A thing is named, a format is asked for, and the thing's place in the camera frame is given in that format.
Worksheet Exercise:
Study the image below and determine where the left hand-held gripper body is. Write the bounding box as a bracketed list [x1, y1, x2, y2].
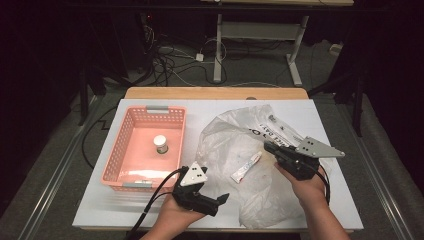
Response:
[171, 162, 221, 217]

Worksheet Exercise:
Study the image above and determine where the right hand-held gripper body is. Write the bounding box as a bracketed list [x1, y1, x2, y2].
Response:
[274, 136, 346, 182]

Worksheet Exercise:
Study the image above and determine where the white ointment tube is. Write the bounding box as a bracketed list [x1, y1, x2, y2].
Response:
[230, 151, 264, 184]

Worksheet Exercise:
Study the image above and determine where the clear printed plastic bag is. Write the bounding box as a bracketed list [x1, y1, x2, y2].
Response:
[194, 104, 334, 230]

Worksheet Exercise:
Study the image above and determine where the white dropper bottle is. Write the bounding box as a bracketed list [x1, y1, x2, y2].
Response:
[153, 134, 170, 155]

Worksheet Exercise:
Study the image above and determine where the pink plastic basket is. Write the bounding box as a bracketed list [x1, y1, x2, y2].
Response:
[100, 105, 188, 193]

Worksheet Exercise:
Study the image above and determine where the person's left hand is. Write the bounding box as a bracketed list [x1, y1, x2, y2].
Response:
[155, 194, 207, 234]

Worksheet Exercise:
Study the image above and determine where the person's right hand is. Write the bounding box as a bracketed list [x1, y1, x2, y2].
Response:
[274, 162, 330, 210]

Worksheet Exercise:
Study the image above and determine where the white board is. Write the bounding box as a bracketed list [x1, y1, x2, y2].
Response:
[71, 98, 365, 232]

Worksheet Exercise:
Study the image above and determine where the wooden table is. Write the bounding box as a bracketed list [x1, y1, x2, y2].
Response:
[79, 86, 355, 235]

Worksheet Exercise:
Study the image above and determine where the black metal stand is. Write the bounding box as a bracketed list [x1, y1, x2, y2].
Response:
[308, 66, 364, 138]
[78, 66, 108, 127]

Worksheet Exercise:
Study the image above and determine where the white-framed desk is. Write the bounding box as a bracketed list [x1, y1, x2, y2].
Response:
[199, 0, 355, 87]

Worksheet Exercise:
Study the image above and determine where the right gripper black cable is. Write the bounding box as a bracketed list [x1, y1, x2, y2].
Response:
[316, 166, 332, 206]

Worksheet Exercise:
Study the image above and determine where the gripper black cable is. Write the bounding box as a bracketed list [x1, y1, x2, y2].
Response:
[124, 166, 188, 240]
[316, 166, 332, 206]

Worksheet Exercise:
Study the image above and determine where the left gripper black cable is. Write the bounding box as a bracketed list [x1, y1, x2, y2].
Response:
[124, 166, 188, 240]

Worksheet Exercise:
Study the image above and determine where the white floor cable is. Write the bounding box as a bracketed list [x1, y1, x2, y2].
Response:
[173, 70, 282, 89]

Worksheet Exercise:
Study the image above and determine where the metal floor rail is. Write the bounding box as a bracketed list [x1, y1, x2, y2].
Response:
[336, 103, 414, 240]
[18, 96, 101, 240]

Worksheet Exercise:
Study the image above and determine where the bundle of black floor cables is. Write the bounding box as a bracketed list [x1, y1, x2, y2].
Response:
[143, 24, 231, 88]

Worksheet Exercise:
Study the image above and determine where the thin black floor cable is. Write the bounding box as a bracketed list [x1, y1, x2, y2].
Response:
[81, 105, 118, 169]

